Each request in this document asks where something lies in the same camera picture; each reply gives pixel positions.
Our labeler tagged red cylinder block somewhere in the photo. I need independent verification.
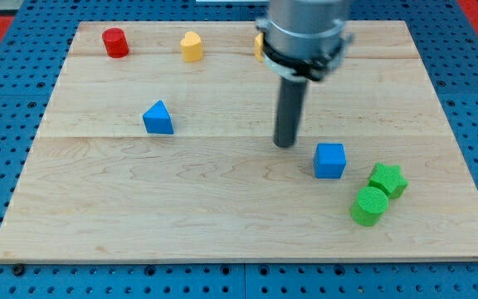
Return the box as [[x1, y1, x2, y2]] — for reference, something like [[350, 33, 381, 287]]
[[101, 27, 129, 58]]

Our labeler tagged green star block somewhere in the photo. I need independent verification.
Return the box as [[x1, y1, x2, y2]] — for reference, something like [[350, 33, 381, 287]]
[[368, 163, 408, 199]]

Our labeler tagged green cylinder block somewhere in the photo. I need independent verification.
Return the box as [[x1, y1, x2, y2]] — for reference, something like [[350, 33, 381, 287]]
[[349, 187, 389, 227]]

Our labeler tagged yellow heart block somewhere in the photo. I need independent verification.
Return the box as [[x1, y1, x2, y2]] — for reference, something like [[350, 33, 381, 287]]
[[180, 32, 203, 62]]

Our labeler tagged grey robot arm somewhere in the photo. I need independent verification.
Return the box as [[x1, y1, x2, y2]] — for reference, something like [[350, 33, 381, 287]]
[[256, 0, 353, 148]]

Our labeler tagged blue cube block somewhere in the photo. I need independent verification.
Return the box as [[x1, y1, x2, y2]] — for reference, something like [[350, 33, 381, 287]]
[[313, 143, 347, 179]]

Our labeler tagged blue triangle block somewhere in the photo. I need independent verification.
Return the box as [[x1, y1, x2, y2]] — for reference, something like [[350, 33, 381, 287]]
[[142, 100, 174, 135]]

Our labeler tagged wooden board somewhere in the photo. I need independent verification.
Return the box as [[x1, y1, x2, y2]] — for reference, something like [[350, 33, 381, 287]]
[[0, 21, 478, 264]]

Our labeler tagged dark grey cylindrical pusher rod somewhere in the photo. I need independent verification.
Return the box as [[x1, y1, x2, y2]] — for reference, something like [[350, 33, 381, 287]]
[[273, 77, 307, 148]]

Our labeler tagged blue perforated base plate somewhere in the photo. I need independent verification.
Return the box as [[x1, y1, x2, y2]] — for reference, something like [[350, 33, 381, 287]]
[[0, 0, 478, 298]]

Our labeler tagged yellow block behind arm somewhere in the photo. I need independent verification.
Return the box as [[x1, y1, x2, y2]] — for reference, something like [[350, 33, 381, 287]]
[[253, 32, 264, 62]]

